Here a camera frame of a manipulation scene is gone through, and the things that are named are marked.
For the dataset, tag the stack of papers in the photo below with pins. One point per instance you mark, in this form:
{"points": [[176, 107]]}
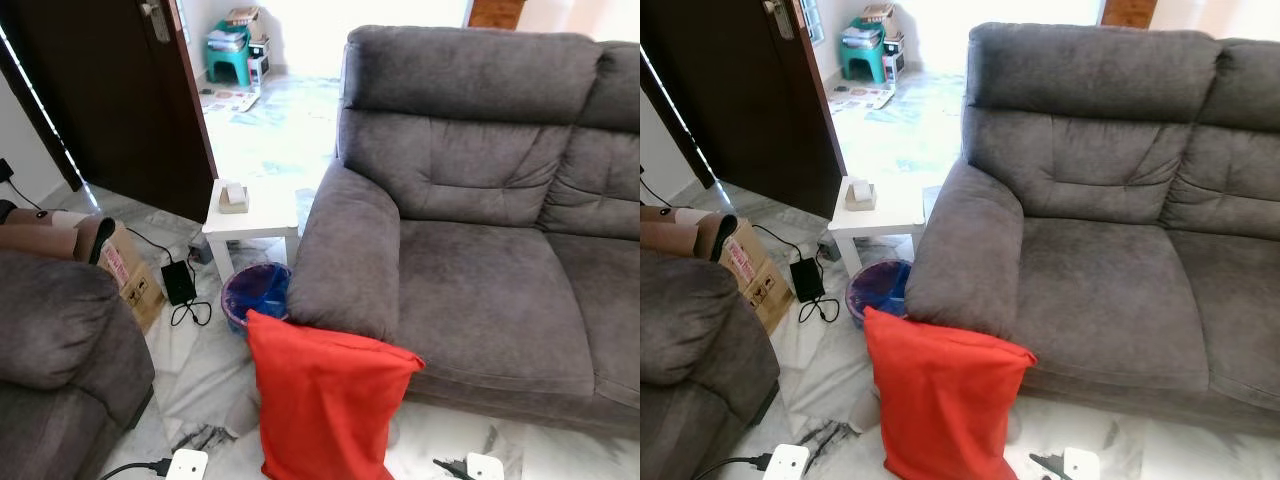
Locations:
{"points": [[227, 38], [862, 36]]}

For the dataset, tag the small grey fabric sofa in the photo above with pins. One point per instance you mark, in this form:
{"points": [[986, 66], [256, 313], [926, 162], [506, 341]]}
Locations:
{"points": [[690, 345], [55, 340]]}

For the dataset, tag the black power adapter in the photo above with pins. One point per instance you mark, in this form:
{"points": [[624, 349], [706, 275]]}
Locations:
{"points": [[179, 283], [807, 280]]}

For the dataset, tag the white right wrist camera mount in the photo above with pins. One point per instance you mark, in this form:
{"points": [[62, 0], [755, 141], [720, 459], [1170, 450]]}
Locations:
{"points": [[1082, 466], [485, 468]]}

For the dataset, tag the large grey fabric sofa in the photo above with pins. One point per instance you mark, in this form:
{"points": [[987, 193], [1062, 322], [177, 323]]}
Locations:
{"points": [[1100, 255], [480, 260]]}

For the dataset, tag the dark wooden door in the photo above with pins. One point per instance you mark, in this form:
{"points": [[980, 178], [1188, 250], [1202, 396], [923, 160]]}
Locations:
{"points": [[740, 90], [110, 90]]}

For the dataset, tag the black wall socket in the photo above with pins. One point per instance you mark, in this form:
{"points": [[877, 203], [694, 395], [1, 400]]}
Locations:
{"points": [[5, 170]]}

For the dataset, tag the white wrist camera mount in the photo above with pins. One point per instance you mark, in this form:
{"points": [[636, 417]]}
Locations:
{"points": [[485, 468], [187, 466], [1082, 466], [786, 464]]}

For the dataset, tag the green plastic stool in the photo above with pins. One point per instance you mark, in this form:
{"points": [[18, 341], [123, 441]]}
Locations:
{"points": [[861, 60], [226, 62]]}

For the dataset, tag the brown wooden cabinet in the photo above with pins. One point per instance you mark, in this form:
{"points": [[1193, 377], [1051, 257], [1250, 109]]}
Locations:
{"points": [[1129, 12], [497, 12]]}

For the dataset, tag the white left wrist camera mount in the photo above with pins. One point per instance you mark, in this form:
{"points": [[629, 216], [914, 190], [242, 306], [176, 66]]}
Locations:
{"points": [[187, 466], [786, 464]]}

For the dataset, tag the brown padded roll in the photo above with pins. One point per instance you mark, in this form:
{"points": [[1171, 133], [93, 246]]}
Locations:
{"points": [[50, 240], [680, 235]]}

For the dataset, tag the small tan box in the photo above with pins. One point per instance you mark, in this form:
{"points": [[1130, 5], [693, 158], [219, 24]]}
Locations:
{"points": [[878, 12], [243, 17]]}

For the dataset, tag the beige tissue box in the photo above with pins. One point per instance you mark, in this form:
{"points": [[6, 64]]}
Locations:
{"points": [[860, 196], [234, 200]]}

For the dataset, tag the brown cardboard box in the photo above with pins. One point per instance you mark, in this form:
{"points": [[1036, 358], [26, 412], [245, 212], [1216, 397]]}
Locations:
{"points": [[760, 275], [135, 280]]}

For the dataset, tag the white side table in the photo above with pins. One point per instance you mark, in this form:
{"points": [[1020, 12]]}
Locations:
{"points": [[265, 215], [892, 215]]}

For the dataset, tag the red pillow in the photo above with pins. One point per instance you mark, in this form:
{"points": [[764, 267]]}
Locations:
{"points": [[320, 400], [940, 400]]}

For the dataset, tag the blue waste bin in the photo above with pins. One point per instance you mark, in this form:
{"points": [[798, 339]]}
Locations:
{"points": [[878, 288], [255, 290]]}

